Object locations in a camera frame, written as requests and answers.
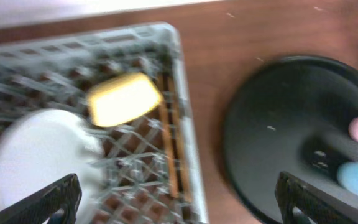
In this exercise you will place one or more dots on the round black tray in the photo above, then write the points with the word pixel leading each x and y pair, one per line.
pixel 292 115

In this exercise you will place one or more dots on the wooden chopstick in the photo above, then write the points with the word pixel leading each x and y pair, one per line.
pixel 167 135
pixel 179 142

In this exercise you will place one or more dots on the yellow bowl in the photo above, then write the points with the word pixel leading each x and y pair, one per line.
pixel 122 99

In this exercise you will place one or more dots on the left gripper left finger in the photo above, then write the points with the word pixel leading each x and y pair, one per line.
pixel 55 203

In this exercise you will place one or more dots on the grey dishwasher rack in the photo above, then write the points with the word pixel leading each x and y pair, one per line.
pixel 57 73

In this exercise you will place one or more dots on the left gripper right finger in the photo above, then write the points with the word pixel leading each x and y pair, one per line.
pixel 300 202

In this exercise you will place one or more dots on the grey-green plate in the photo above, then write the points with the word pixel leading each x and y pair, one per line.
pixel 43 147

